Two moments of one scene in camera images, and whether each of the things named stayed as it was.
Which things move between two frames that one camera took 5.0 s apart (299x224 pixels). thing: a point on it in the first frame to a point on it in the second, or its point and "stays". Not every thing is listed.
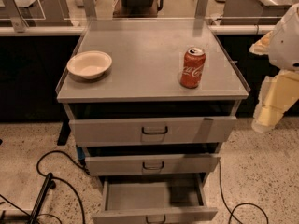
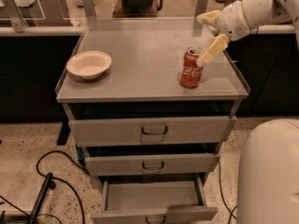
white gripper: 285,49 to 234,22
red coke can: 192,67 stays
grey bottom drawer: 155,199 stays
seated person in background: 137,1 stays
